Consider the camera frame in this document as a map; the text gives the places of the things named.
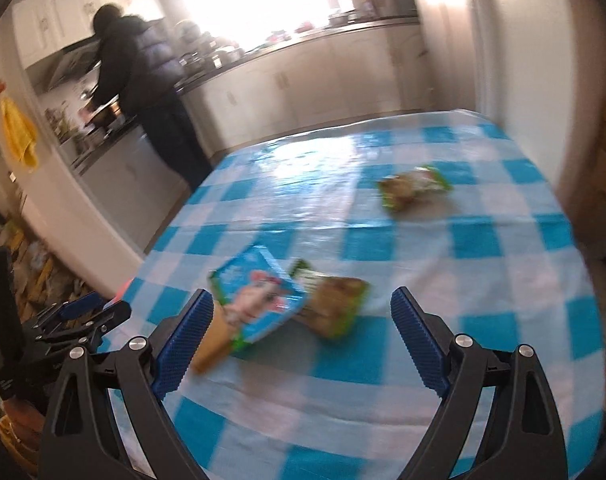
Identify green brown snack bag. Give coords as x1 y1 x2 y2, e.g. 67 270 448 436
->
290 259 370 340

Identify cream kitchen cabinets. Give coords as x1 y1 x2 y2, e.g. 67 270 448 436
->
12 0 432 250

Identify yellow hanging cloth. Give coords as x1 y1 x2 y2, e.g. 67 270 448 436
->
0 94 39 171

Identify green snack wrapper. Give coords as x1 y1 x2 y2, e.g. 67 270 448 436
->
376 166 452 212

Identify person in dark jacket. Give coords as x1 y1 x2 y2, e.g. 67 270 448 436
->
87 3 213 192

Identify cluttered yellow storage rack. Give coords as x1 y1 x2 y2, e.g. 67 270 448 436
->
0 212 94 322

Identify blue cartoon cow packet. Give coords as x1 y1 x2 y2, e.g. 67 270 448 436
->
208 244 306 351

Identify orange plastic bucket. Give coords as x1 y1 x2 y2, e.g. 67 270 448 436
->
113 278 132 301

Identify blue checked tablecloth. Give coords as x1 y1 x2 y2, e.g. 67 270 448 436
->
104 112 604 479

